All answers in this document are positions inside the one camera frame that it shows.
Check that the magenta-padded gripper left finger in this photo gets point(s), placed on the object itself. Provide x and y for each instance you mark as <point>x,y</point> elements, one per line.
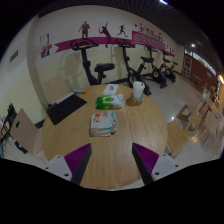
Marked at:
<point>59,166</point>

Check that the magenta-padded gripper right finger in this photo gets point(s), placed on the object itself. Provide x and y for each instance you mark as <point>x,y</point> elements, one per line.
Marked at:
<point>163,166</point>

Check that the white printed towel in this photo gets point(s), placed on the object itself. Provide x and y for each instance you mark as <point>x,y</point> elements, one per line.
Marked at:
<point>104,124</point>

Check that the light wooden chair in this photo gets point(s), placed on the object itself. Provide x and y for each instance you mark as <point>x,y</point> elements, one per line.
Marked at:
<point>56,89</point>
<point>26,133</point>

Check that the group of wooden chairs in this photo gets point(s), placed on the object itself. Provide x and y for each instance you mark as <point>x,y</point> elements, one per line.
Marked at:
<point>193,123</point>

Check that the black mouse pad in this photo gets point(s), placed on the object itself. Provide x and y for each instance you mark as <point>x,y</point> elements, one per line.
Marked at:
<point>66,109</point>

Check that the white flat strip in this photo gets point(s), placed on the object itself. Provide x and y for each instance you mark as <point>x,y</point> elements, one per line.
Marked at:
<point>65,98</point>

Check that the blue and orange marker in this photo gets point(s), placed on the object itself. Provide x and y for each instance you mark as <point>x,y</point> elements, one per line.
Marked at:
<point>80,91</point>

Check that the white plastic cup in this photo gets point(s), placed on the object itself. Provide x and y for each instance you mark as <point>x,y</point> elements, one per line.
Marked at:
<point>138,90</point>

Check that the green wet wipes pack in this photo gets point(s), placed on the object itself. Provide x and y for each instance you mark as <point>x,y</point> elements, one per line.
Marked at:
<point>110,102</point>

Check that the black exercise bike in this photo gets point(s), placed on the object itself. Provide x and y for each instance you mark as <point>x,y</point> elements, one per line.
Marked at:
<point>133,76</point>
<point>87,65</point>
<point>156,75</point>
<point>170,71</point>

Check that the white tissue box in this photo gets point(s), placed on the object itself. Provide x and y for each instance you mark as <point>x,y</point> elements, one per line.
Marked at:
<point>110,89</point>

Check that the round ceiling light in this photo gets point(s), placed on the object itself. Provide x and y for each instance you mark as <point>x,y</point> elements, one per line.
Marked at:
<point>192,45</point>
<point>163,1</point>

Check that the purple wall poster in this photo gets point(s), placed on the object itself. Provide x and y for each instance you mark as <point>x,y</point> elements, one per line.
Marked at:
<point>45,52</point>

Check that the grey wall vent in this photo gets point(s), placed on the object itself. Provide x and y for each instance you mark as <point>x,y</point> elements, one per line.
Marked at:
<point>14,56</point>

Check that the white wall poster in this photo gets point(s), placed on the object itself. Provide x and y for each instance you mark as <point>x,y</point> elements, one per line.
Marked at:
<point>44,40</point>

